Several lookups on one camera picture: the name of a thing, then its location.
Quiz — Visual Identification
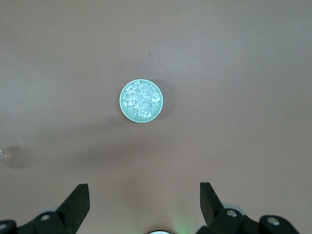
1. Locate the clear ice cubes heap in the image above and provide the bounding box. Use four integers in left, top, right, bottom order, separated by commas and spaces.
123, 81, 161, 120

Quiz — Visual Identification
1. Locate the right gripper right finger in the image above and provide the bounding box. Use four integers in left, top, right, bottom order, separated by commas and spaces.
195, 181, 301, 234

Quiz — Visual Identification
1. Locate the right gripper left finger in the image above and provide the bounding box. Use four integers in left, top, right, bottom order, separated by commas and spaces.
0, 183, 91, 234

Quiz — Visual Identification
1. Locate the pale green round bowl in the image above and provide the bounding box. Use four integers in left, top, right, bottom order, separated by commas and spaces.
119, 79, 164, 123

